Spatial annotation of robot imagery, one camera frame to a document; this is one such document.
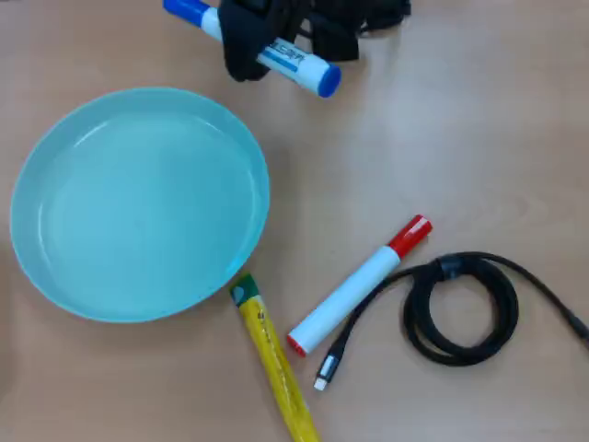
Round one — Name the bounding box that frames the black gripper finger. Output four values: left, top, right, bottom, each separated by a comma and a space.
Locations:
218, 0, 277, 82

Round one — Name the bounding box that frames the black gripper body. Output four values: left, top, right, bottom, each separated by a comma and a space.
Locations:
246, 0, 300, 29

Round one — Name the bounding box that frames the blue capped white marker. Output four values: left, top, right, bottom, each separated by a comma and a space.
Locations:
162, 0, 343, 99

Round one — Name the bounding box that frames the light blue plate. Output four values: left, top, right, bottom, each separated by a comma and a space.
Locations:
8, 86, 271, 324

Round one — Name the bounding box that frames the red capped white marker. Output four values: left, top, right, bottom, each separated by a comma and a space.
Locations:
286, 214, 433, 359

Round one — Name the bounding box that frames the yellow stick packet green end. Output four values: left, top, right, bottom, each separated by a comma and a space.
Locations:
228, 272, 322, 442

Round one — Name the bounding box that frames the black coiled USB cable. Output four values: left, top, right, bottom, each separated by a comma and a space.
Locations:
314, 250, 589, 392

